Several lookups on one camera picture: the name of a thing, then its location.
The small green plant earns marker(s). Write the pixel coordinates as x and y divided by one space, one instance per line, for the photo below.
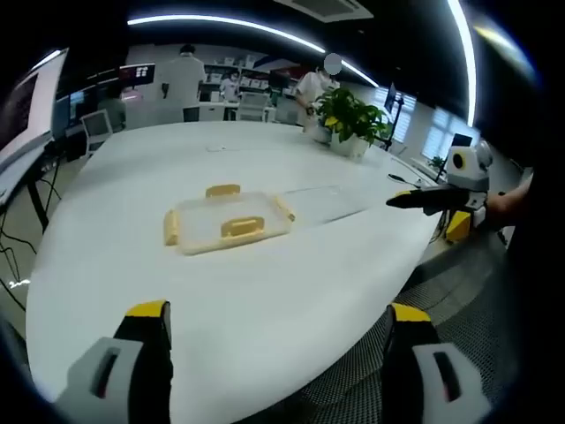
437 163

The clear plastic box yellow buckles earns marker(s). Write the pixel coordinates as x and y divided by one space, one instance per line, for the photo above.
229 221

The person's right hand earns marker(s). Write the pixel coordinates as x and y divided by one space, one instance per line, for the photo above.
507 201

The black mesh chair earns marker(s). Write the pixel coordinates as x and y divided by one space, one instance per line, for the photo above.
441 318

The large computer monitor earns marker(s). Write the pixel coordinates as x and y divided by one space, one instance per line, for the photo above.
26 110

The green potted plant white pot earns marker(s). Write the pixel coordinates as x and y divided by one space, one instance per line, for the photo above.
348 117

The curved ceiling light strip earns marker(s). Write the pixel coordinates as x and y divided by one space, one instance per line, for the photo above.
465 57
247 26

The black screen on tripod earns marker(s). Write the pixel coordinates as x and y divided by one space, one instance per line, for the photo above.
394 110

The clear plastic lid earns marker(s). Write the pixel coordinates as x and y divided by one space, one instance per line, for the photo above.
322 203

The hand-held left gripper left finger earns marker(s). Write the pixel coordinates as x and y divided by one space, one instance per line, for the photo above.
132 371

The yellow black block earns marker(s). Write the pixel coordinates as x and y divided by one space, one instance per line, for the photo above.
459 225

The white mesh-back chair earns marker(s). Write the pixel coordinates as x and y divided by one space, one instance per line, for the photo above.
253 106

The white office chair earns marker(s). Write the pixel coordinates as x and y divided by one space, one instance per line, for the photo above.
96 128

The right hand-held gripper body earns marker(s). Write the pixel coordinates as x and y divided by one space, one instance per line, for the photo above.
472 176

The ceiling air vent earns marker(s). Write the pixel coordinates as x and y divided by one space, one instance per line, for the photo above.
329 8

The person's dark sleeve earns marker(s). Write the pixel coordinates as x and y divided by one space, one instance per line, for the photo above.
543 212

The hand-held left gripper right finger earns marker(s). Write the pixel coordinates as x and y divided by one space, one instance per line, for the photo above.
410 380

